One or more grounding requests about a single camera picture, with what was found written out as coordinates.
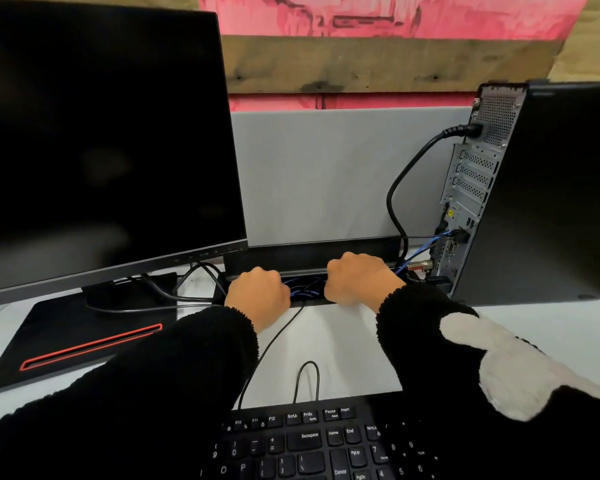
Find person's right hand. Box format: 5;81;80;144
323;252;406;315

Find person's left hand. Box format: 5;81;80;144
223;267;292;335

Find blue network cable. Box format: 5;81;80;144
282;230;456;299

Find thick black power cable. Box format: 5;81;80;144
385;122;485;261

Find black monitor cable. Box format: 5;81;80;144
125;262;229;305

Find black desktop tower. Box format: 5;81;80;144
429;79;600;307

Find person's right forearm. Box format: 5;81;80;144
375;282;600;480

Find person's left forearm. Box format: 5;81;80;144
0;304;260;480

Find white desk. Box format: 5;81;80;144
0;244;600;480

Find black computer monitor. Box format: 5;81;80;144
0;0;249;395

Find black keyboard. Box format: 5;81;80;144
199;392;441;480

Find long weathered wooden plank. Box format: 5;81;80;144
221;34;566;94

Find plain brown cardboard sheet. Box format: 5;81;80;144
547;0;600;83

